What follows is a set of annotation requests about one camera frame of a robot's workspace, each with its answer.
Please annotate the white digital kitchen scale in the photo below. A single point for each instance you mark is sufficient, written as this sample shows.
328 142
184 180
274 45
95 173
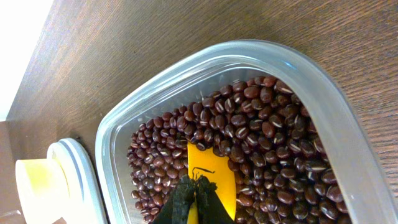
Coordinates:
85 204

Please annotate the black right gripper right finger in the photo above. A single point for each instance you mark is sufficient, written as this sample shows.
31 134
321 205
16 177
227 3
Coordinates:
210 208

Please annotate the red adzuki beans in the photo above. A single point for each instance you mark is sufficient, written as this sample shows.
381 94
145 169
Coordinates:
282 172

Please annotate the yellow plastic bowl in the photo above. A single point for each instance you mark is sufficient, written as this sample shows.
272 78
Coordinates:
42 189

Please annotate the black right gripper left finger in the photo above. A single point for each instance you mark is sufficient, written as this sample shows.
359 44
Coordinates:
177 208

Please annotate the yellow plastic measuring scoop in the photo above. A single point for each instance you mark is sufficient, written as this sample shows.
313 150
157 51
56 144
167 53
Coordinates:
215 168

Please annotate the clear plastic container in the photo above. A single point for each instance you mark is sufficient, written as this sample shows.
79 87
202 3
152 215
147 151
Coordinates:
361 178

